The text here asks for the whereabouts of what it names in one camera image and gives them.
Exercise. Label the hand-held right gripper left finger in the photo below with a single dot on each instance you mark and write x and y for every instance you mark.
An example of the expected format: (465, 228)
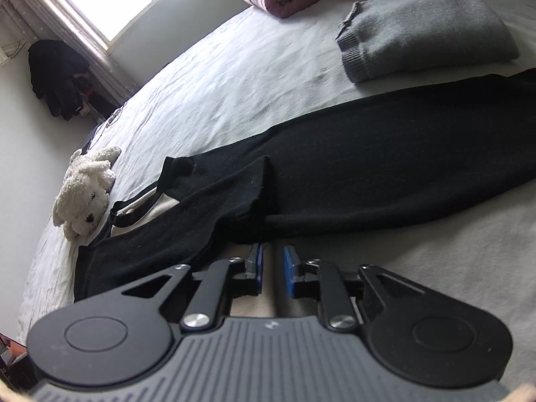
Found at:
(259, 268)

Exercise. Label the hanging dark coats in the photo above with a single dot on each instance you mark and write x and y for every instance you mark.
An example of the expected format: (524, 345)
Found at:
(54, 75)

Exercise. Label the grey patterned curtain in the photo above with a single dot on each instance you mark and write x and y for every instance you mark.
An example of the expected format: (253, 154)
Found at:
(83, 50)

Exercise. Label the beige and black sweatshirt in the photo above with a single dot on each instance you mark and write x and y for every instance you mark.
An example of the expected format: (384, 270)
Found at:
(356, 167)

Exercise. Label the white plush dog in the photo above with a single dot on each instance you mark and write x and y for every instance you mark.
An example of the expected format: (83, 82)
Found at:
(83, 192)

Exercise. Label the folded grey sweater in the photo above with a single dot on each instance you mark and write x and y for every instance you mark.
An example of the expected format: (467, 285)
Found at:
(418, 29)

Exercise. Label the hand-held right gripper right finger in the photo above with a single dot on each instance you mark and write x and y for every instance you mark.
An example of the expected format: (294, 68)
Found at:
(289, 272)

